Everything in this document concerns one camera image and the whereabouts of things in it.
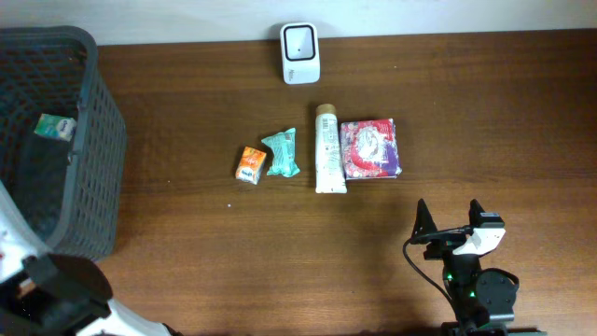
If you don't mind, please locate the grey plastic basket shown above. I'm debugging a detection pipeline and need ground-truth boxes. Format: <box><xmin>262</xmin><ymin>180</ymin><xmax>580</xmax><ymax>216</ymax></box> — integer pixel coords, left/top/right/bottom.
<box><xmin>1</xmin><ymin>26</ymin><xmax>127</xmax><ymax>261</ymax></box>

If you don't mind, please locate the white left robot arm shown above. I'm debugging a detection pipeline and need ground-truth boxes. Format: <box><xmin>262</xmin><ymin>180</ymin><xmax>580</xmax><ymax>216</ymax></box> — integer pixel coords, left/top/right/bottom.
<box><xmin>1</xmin><ymin>188</ymin><xmax>178</xmax><ymax>336</ymax></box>

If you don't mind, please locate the green wipes pack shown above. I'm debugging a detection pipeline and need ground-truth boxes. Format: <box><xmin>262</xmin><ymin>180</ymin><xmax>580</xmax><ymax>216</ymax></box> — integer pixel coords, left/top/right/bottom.
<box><xmin>261</xmin><ymin>128</ymin><xmax>300</xmax><ymax>177</ymax></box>

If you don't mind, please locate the teal small tissue pack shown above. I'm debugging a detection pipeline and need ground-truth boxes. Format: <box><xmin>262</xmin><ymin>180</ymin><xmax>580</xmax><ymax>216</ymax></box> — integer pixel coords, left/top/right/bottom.
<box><xmin>34</xmin><ymin>114</ymin><xmax>76</xmax><ymax>142</ymax></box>

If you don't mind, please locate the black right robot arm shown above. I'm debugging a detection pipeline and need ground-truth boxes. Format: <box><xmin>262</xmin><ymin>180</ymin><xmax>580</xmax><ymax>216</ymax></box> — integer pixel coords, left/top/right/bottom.
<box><xmin>402</xmin><ymin>199</ymin><xmax>544</xmax><ymax>336</ymax></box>

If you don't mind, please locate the orange small tissue pack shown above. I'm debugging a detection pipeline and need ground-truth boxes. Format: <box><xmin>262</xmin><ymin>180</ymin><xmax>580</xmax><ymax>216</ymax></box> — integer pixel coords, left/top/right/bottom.
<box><xmin>235</xmin><ymin>147</ymin><xmax>267</xmax><ymax>185</ymax></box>

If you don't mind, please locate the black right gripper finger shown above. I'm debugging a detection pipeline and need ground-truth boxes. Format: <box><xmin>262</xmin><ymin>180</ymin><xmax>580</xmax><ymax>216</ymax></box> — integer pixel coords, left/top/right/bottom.
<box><xmin>412</xmin><ymin>199</ymin><xmax>437</xmax><ymax>236</ymax></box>
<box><xmin>468</xmin><ymin>199</ymin><xmax>504</xmax><ymax>229</ymax></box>

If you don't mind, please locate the white cream tube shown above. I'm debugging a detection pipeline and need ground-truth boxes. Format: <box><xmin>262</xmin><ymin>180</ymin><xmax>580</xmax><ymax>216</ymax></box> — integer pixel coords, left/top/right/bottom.
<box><xmin>315</xmin><ymin>104</ymin><xmax>347</xmax><ymax>194</ymax></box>

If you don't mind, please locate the red purple tissue pack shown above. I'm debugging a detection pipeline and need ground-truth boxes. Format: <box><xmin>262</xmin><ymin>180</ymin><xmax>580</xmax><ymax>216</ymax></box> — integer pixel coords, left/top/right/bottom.
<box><xmin>340</xmin><ymin>119</ymin><xmax>402</xmax><ymax>180</ymax></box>

